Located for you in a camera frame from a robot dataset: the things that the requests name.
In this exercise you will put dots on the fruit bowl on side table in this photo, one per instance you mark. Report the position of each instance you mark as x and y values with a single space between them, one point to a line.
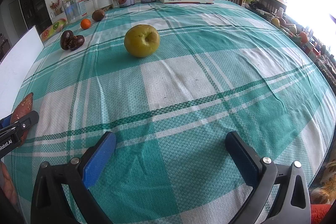
290 30

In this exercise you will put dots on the red flower vase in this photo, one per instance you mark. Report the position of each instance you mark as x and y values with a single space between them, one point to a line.
55 6

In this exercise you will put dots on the empty glass jar gold lid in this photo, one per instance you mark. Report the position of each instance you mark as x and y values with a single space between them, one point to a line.
75 10

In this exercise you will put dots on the dark sweet potato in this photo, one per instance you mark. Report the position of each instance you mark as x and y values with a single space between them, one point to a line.
98 15

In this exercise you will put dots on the dark water chestnut two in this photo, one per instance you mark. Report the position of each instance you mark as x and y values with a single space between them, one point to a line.
76 42

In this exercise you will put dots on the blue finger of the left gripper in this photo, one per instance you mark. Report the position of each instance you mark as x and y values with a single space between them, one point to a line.
26 122
4 122

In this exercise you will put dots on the small orange tangerine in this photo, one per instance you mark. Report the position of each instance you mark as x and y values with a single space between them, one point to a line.
85 24

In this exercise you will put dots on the person left hand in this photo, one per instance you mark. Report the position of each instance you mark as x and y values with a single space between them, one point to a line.
7 186

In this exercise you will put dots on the white cardboard box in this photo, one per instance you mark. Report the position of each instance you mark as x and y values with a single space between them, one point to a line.
15 66

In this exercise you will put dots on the fruit pattern pouch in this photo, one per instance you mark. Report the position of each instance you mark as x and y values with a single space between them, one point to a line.
53 29

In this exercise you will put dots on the green apple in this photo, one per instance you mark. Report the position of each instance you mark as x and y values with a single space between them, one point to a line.
141 40

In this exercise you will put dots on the teal white plaid tablecloth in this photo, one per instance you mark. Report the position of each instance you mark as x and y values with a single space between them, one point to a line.
218 68

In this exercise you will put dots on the long purple sweet potato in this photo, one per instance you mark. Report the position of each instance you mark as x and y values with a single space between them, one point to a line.
23 108

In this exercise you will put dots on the dark water chestnut one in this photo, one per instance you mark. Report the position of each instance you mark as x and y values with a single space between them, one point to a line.
65 39

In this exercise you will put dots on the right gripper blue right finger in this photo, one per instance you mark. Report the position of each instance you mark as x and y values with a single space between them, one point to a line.
245 158

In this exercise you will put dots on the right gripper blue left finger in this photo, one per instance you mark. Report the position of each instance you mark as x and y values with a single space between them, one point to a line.
95 158

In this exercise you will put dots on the red fleece sleeve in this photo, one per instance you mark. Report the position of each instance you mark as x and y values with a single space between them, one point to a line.
318 212

